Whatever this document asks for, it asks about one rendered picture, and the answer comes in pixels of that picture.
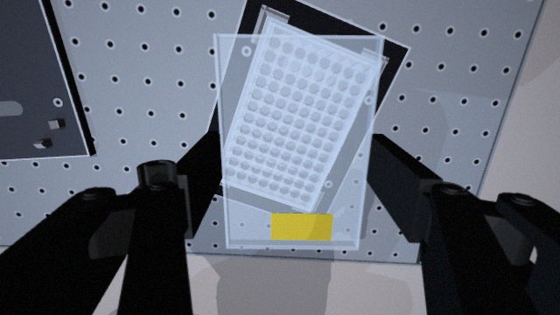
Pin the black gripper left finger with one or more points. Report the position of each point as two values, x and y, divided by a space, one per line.
51 271

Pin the clear plastic lid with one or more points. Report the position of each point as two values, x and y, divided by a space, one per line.
296 119

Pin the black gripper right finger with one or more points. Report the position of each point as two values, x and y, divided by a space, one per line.
466 271

